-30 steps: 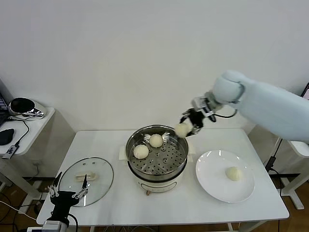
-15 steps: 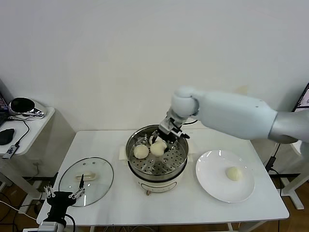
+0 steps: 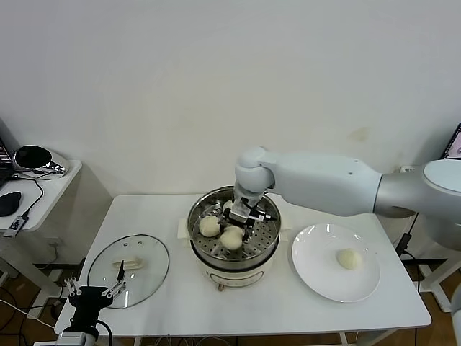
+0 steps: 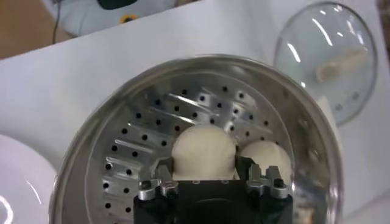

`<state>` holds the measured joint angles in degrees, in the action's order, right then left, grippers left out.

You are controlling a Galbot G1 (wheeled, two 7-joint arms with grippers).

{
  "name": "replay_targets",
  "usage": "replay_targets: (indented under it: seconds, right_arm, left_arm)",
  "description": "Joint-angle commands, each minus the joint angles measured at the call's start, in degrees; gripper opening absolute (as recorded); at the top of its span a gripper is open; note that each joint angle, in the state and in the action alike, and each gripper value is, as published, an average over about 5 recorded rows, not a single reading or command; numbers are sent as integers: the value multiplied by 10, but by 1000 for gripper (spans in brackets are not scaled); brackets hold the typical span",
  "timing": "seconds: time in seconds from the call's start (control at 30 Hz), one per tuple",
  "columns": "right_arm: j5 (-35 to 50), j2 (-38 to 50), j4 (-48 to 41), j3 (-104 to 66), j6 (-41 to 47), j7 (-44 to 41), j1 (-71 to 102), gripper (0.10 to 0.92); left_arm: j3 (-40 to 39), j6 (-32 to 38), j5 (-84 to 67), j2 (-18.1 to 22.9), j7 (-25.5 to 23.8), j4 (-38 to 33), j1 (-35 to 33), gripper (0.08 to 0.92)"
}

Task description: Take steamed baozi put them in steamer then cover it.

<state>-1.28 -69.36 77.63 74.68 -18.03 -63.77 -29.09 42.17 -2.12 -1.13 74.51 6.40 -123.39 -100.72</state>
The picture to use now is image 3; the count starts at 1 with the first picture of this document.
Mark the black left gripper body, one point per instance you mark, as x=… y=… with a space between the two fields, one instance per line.
x=88 y=301

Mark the dark laptop with lit screen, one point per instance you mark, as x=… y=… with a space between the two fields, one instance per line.
x=454 y=142

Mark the shiny chrome dome device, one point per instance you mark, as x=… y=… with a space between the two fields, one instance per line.
x=36 y=160

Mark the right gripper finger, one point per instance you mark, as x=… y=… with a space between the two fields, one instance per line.
x=248 y=232
x=224 y=220

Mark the steel perforated steamer basket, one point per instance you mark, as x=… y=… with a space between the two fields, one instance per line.
x=264 y=238

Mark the cream electric cooker base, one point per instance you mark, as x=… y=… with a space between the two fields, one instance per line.
x=234 y=277

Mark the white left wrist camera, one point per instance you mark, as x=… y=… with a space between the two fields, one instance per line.
x=70 y=339

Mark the white side table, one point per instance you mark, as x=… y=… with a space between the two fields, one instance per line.
x=54 y=194

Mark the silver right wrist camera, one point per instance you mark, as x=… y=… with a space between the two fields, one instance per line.
x=239 y=213

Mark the grey usb adapter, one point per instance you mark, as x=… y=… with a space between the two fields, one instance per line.
x=15 y=226

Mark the black computer mouse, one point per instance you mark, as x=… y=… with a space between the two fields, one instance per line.
x=9 y=203

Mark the white round plate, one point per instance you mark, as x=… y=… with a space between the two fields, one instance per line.
x=324 y=238

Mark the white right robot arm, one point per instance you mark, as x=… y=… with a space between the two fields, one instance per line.
x=324 y=180

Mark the laptop with grey lid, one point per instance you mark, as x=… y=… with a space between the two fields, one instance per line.
x=3 y=162

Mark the white steamed baozi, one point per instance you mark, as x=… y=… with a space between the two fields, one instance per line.
x=227 y=206
x=348 y=258
x=230 y=239
x=209 y=226

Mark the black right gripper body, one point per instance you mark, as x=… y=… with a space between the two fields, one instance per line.
x=248 y=201

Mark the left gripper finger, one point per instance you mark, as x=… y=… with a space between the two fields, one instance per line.
x=72 y=286
x=119 y=284

